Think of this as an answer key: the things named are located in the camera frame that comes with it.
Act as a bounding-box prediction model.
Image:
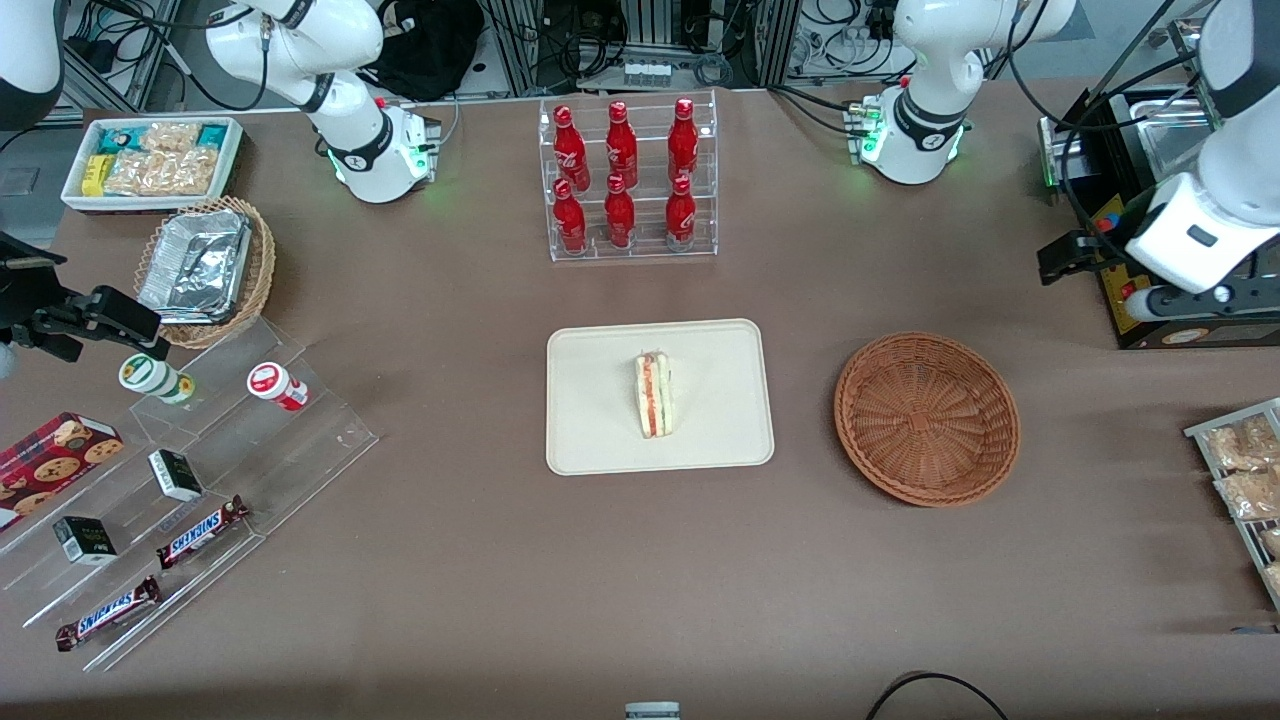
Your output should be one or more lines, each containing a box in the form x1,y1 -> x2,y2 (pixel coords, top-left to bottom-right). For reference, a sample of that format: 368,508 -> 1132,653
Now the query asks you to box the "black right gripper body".
0,232 -> 72,346

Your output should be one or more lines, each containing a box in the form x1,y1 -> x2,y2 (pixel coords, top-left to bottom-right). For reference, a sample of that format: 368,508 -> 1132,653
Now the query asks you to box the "triangular sandwich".
634,350 -> 674,440

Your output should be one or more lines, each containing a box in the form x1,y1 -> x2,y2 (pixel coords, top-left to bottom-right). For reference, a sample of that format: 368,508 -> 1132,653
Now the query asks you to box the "silver foil tray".
137,208 -> 253,326

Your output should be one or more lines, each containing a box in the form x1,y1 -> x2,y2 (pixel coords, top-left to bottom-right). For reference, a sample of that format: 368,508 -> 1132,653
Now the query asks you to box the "light brown wicker basket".
133,196 -> 277,350

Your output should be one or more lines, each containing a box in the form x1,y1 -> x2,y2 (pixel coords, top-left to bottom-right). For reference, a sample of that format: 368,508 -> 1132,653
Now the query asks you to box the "dark brown wicker basket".
833,332 -> 1022,508

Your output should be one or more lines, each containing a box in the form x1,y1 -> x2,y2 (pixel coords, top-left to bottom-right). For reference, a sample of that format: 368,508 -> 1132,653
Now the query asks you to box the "beige serving tray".
545,318 -> 776,477

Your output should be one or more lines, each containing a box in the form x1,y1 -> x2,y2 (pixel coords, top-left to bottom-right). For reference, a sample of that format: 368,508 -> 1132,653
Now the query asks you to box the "white bottle green label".
118,353 -> 197,406

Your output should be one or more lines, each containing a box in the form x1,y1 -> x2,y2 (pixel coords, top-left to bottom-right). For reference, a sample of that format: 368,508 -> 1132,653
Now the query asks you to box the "black countertop warmer machine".
1038,85 -> 1280,351

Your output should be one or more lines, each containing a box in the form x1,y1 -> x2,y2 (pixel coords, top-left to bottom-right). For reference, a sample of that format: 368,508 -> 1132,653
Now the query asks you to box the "red cookie box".
0,412 -> 125,531

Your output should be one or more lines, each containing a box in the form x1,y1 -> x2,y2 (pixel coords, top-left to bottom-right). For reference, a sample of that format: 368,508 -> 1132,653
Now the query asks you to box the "large clear cracker bag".
103,148 -> 220,198

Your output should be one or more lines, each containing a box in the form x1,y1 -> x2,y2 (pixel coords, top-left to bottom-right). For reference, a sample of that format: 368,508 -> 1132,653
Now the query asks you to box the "small black carton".
148,449 -> 204,502
52,516 -> 118,565

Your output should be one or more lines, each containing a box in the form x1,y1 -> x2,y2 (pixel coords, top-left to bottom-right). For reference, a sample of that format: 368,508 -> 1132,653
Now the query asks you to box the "white bottle red label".
247,362 -> 310,413

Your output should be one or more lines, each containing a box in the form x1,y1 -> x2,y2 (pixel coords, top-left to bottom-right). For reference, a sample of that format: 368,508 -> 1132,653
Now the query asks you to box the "small clear cracker bag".
140,122 -> 204,154

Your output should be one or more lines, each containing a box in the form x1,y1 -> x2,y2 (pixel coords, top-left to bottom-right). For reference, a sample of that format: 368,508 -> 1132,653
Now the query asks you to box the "white rectangular snack bin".
60,116 -> 246,216

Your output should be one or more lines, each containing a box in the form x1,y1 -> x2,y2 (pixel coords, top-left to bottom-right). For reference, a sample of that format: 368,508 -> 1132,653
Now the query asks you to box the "clear bag of crackers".
1214,468 -> 1280,522
1204,416 -> 1280,473

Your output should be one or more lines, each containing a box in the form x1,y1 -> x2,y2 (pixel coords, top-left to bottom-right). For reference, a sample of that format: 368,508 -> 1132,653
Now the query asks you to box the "clear acrylic stepped display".
0,318 -> 381,673

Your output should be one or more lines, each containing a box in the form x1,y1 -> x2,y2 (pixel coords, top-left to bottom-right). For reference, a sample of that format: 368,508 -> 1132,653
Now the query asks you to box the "Snickers chocolate bar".
55,576 -> 162,652
156,495 -> 251,570

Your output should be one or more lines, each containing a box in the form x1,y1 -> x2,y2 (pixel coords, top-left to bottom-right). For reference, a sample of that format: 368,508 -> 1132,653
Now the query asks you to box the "red soda bottle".
553,105 -> 591,191
605,100 -> 639,189
665,175 -> 697,249
553,178 -> 588,254
668,97 -> 699,183
604,173 -> 636,249

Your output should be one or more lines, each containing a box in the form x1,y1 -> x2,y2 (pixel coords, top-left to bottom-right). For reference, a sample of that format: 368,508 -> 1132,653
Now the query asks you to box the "black bag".
365,0 -> 488,103

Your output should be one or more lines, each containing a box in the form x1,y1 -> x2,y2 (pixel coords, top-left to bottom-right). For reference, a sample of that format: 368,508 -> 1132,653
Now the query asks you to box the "clear acrylic bottle rack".
538,90 -> 719,263

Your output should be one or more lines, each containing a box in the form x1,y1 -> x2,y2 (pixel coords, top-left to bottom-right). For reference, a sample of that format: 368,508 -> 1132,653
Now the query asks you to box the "metal wire rack tray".
1184,398 -> 1280,613

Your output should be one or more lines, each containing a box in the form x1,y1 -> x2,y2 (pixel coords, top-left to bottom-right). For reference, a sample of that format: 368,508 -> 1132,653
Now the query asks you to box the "black looped cable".
865,672 -> 1011,720

